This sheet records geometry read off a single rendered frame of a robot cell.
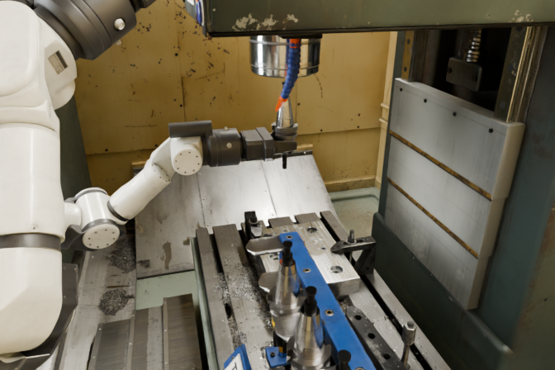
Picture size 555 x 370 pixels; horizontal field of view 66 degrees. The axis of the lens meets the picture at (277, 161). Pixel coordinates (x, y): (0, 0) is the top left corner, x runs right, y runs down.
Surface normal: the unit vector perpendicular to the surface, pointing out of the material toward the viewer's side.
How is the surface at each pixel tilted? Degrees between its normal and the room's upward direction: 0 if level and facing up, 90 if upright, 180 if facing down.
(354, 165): 90
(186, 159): 93
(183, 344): 8
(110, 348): 8
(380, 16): 90
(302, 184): 24
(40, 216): 58
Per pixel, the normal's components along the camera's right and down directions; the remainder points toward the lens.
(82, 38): 0.11, 0.79
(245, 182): 0.11, -0.68
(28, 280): 0.73, -0.37
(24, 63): 0.11, -0.38
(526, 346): 0.26, 0.39
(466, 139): -0.96, 0.11
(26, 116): 0.48, 0.36
